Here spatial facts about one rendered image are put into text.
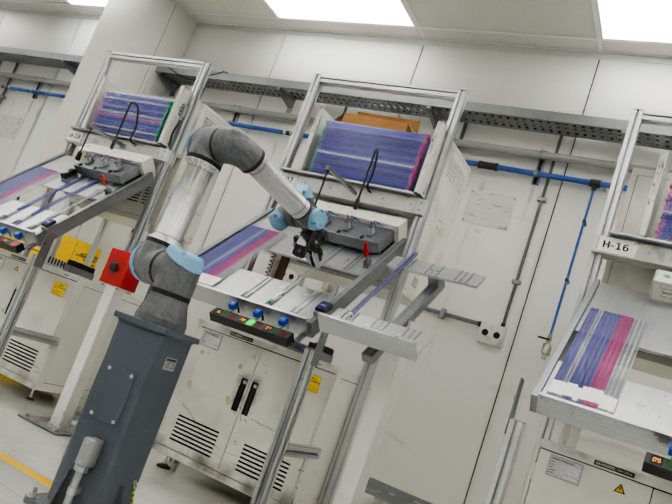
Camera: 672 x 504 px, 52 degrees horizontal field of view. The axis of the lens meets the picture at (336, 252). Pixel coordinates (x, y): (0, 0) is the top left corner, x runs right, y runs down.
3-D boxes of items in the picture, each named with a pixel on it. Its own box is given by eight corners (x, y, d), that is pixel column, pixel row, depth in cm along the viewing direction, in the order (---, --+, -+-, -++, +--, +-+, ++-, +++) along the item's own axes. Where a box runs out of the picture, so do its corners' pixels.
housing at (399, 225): (398, 257, 286) (398, 226, 280) (301, 233, 310) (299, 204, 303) (407, 249, 292) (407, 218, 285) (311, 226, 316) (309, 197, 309)
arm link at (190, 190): (143, 280, 200) (221, 118, 212) (118, 272, 210) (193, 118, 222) (175, 295, 208) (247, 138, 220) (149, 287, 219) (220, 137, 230)
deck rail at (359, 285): (312, 338, 235) (311, 323, 232) (307, 336, 236) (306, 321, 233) (407, 252, 288) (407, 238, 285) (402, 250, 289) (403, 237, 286)
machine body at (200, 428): (282, 532, 247) (339, 367, 258) (143, 461, 281) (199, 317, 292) (353, 525, 303) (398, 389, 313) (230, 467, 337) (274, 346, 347)
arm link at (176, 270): (166, 290, 192) (184, 244, 194) (141, 282, 201) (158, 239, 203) (199, 302, 200) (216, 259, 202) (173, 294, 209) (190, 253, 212)
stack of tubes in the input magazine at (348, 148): (408, 190, 284) (428, 132, 289) (306, 171, 309) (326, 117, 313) (418, 202, 295) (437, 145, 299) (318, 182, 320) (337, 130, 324)
